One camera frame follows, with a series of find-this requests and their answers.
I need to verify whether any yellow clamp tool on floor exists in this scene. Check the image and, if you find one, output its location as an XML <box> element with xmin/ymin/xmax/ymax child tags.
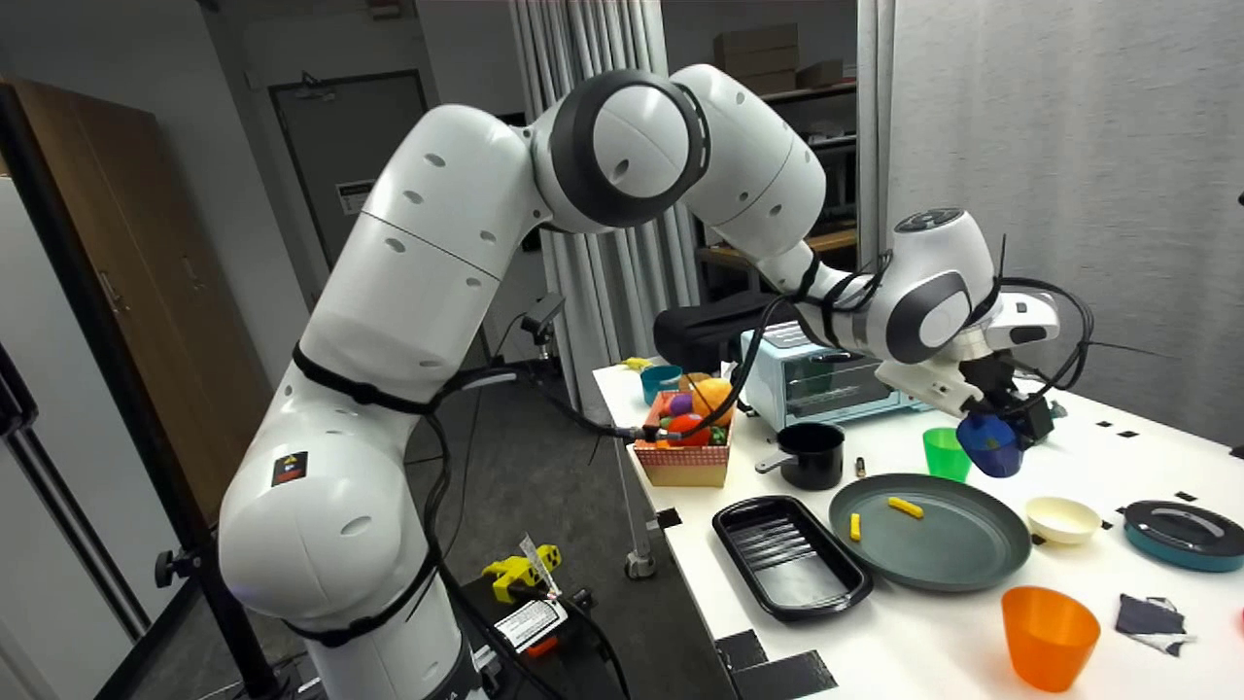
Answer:
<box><xmin>481</xmin><ymin>543</ymin><xmax>561</xmax><ymax>605</ymax></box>

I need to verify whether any yellow fry piece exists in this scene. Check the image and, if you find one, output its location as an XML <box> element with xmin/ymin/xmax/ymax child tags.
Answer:
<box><xmin>887</xmin><ymin>496</ymin><xmax>927</xmax><ymax>521</ymax></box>
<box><xmin>846</xmin><ymin>514</ymin><xmax>862</xmax><ymax>543</ymax></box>

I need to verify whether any blue plastic cup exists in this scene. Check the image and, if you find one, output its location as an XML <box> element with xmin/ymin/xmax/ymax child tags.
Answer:
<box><xmin>955</xmin><ymin>410</ymin><xmax>1021</xmax><ymax>479</ymax></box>

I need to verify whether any red checkered fruit basket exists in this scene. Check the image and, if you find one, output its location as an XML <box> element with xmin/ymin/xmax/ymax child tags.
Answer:
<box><xmin>633</xmin><ymin>408</ymin><xmax>730</xmax><ymax>487</ymax></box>

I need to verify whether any purple plush fruit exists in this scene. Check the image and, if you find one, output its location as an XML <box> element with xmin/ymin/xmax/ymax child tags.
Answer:
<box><xmin>670</xmin><ymin>394</ymin><xmax>694</xmax><ymax>414</ymax></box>

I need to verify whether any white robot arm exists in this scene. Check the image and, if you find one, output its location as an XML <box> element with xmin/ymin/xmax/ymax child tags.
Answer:
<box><xmin>218</xmin><ymin>63</ymin><xmax>1059</xmax><ymax>700</ymax></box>

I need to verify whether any cream small bowl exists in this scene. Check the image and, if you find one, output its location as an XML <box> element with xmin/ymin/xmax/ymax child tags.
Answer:
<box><xmin>1028</xmin><ymin>496</ymin><xmax>1099</xmax><ymax>548</ymax></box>

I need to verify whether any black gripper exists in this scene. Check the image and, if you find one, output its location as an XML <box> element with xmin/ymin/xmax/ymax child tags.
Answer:
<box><xmin>962</xmin><ymin>348</ymin><xmax>1055</xmax><ymax>444</ymax></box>

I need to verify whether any green plastic cup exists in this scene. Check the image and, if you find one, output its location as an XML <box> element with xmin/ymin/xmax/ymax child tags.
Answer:
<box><xmin>920</xmin><ymin>426</ymin><xmax>972</xmax><ymax>482</ymax></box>

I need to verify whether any orange plastic cup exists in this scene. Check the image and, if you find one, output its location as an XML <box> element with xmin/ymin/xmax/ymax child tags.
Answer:
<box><xmin>1003</xmin><ymin>585</ymin><xmax>1099</xmax><ymax>690</ymax></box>

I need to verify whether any red plush tomato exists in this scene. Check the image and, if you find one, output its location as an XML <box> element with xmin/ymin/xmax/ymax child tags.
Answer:
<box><xmin>670</xmin><ymin>410</ymin><xmax>712</xmax><ymax>448</ymax></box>

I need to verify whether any light blue toy toaster oven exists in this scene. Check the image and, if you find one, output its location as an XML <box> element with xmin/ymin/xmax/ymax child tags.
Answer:
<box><xmin>741</xmin><ymin>324</ymin><xmax>919</xmax><ymax>432</ymax></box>

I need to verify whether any grey green round plate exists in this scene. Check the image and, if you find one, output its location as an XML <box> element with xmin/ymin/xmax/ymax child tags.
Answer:
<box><xmin>828</xmin><ymin>473</ymin><xmax>1030</xmax><ymax>593</ymax></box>

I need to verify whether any black grill tray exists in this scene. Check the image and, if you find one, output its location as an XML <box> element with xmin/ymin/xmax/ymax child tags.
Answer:
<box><xmin>712</xmin><ymin>496</ymin><xmax>874</xmax><ymax>620</ymax></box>

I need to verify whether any black saucepan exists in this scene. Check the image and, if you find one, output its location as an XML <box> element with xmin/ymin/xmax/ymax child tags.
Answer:
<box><xmin>761</xmin><ymin>425</ymin><xmax>845</xmax><ymax>489</ymax></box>

